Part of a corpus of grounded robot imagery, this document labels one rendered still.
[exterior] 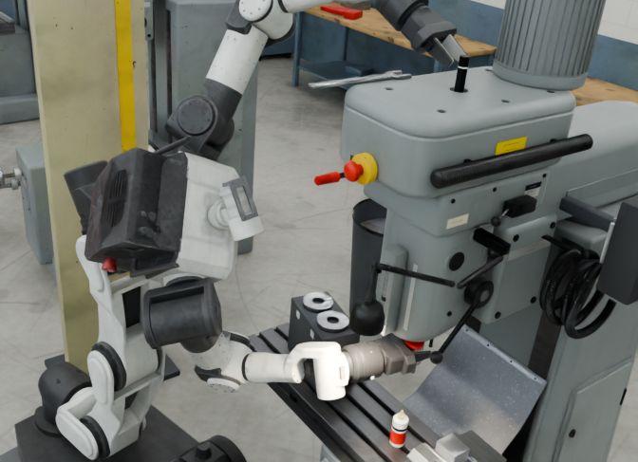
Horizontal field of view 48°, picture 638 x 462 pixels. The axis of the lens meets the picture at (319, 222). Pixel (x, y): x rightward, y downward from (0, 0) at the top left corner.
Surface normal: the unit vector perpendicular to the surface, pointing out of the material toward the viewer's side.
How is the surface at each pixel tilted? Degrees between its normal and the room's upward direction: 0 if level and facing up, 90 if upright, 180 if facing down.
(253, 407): 0
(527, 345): 90
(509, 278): 90
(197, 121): 61
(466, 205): 90
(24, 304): 0
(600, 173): 90
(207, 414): 0
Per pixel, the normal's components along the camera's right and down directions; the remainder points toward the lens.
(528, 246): 0.59, 0.41
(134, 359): 0.75, 0.21
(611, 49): -0.80, 0.22
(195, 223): 0.68, -0.16
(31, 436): 0.08, -0.88
